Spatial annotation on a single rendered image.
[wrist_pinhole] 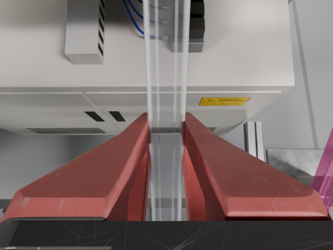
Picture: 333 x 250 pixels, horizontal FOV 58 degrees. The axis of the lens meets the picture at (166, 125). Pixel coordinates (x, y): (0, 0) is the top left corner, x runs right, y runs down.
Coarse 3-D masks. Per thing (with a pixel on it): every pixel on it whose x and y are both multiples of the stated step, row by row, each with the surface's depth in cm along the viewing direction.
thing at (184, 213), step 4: (0, 200) 23; (4, 200) 23; (8, 200) 23; (148, 200) 23; (184, 200) 23; (0, 204) 23; (4, 204) 23; (8, 204) 23; (148, 204) 23; (184, 204) 23; (0, 208) 23; (4, 208) 23; (148, 208) 23; (184, 208) 23; (332, 208) 23; (0, 212) 23; (4, 212) 22; (148, 212) 23; (184, 212) 23; (332, 212) 23; (0, 216) 23; (148, 216) 23; (184, 216) 23; (332, 216) 23; (148, 220) 23; (184, 220) 23
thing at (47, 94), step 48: (0, 0) 51; (48, 0) 51; (240, 0) 51; (0, 48) 49; (48, 48) 49; (144, 48) 49; (240, 48) 49; (288, 48) 49; (0, 96) 53; (48, 96) 53; (96, 96) 53; (144, 96) 53; (192, 96) 53; (240, 96) 54
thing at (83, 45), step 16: (80, 0) 46; (96, 0) 46; (128, 0) 48; (192, 0) 45; (80, 16) 46; (96, 16) 46; (192, 16) 44; (80, 32) 45; (96, 32) 45; (192, 32) 44; (80, 48) 45; (96, 48) 45; (192, 48) 48; (256, 128) 78; (256, 144) 78
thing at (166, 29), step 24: (144, 0) 9; (168, 0) 9; (144, 24) 9; (168, 24) 9; (168, 48) 9; (168, 72) 10; (168, 96) 10; (168, 120) 11; (168, 144) 12; (168, 168) 12; (168, 192) 13; (168, 216) 14
